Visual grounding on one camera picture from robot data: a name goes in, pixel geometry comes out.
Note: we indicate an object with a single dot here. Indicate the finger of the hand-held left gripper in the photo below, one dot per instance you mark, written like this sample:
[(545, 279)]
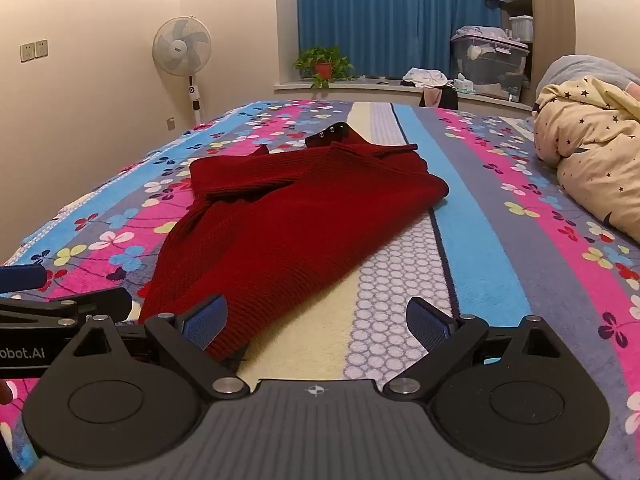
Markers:
[(22, 278), (65, 305)]

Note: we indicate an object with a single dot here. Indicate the grey folded cloth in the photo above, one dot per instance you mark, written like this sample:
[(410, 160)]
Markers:
[(475, 32)]

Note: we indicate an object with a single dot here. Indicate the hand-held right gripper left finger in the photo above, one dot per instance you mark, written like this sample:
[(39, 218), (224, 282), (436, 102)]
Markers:
[(207, 322)]

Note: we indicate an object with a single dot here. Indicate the white plastic basket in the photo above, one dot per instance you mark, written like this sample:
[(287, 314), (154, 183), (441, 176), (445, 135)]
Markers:
[(521, 28)]

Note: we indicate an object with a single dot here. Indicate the white standing fan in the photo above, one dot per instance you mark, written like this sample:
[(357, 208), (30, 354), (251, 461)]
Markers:
[(181, 47)]

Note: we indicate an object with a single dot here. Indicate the yellow star-print quilt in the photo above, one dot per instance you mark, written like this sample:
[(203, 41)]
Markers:
[(590, 150)]

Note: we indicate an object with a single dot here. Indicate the potted green plant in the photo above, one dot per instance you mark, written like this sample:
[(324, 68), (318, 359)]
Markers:
[(322, 62)]

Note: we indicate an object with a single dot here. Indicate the pile of light clothes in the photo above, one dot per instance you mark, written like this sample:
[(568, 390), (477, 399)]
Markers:
[(425, 77)]

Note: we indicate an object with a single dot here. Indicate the red knit sweater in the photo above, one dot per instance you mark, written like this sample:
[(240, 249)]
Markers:
[(280, 220)]

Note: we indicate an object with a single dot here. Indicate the grey pillow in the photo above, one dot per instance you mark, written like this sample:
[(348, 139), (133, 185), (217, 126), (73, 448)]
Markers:
[(585, 67)]

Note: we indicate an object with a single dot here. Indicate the black bag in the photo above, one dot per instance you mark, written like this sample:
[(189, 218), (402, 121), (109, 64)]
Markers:
[(445, 97)]

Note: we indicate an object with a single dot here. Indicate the wooden shelf unit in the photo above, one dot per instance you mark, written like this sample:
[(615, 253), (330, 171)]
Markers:
[(525, 5)]

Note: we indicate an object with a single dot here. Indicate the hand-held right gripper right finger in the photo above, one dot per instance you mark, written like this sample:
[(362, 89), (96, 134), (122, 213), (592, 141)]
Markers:
[(427, 322)]

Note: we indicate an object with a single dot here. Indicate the blue curtain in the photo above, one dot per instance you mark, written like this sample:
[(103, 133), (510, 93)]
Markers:
[(390, 15)]

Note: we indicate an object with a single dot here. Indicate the floral striped blanket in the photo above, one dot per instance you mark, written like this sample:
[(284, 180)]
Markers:
[(475, 220)]

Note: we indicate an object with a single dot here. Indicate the tissue box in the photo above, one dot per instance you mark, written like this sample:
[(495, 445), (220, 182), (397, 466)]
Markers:
[(462, 83)]

